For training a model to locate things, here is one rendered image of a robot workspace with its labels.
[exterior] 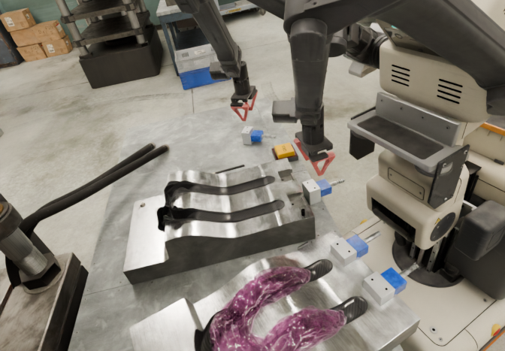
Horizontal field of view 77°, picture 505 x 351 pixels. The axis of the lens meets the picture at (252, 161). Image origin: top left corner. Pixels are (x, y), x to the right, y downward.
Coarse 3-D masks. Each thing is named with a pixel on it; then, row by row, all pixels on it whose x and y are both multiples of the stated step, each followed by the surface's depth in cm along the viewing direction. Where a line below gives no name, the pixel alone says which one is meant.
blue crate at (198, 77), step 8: (184, 72) 368; (192, 72) 370; (200, 72) 372; (208, 72) 374; (184, 80) 374; (192, 80) 376; (200, 80) 378; (208, 80) 380; (216, 80) 382; (224, 80) 384; (184, 88) 378
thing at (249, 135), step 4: (244, 128) 125; (248, 128) 125; (252, 128) 125; (244, 132) 123; (248, 132) 122; (252, 132) 124; (256, 132) 124; (260, 132) 124; (244, 136) 123; (248, 136) 123; (252, 136) 123; (256, 136) 122; (260, 136) 122; (264, 136) 123; (268, 136) 122; (272, 136) 122; (244, 140) 125; (248, 140) 124; (252, 140) 124; (256, 140) 123; (260, 140) 123
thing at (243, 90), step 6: (246, 78) 111; (234, 84) 110; (240, 84) 109; (246, 84) 110; (234, 90) 113; (240, 90) 111; (246, 90) 111; (252, 90) 114; (234, 96) 112; (240, 96) 111; (246, 96) 111
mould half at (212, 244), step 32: (288, 160) 99; (192, 192) 88; (256, 192) 90; (288, 192) 88; (192, 224) 78; (224, 224) 82; (256, 224) 81; (288, 224) 80; (128, 256) 82; (160, 256) 81; (192, 256) 80; (224, 256) 82
